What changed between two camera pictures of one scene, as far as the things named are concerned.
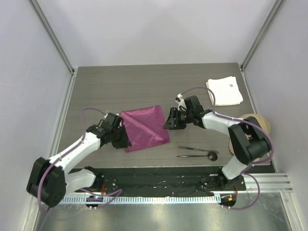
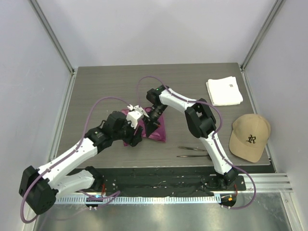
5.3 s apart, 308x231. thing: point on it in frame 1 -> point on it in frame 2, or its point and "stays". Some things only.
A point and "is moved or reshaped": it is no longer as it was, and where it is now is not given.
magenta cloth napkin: [146, 127] is moved or reshaped
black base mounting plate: [162, 181] stays
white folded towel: [226, 90] stays
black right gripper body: [182, 118] -> [154, 114]
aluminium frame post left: [38, 10] stays
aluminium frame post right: [271, 16] stays
